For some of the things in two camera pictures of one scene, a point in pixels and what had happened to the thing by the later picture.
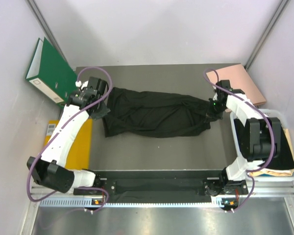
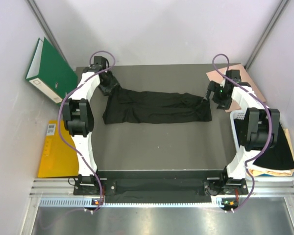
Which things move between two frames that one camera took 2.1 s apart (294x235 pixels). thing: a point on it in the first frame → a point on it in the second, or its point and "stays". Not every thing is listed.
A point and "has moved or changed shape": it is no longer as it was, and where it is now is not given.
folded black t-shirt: [284, 160] stays
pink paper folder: [239, 80] stays
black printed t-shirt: [137, 113] has moved or changed shape
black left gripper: [102, 112] → [113, 83]
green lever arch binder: [50, 74] stays
